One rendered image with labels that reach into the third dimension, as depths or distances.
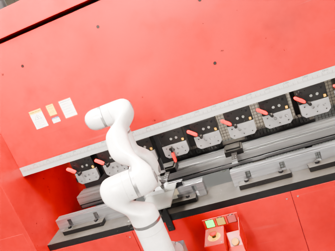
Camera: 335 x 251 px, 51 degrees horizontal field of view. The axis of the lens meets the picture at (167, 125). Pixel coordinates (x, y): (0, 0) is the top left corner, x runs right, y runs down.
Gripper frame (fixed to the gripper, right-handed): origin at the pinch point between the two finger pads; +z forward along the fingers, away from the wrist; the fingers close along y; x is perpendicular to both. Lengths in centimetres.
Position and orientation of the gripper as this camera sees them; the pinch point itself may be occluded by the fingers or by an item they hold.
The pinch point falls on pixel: (157, 187)
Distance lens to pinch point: 215.8
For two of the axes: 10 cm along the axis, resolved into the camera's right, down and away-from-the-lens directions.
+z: 3.6, 4.8, 8.0
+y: -9.2, 3.0, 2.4
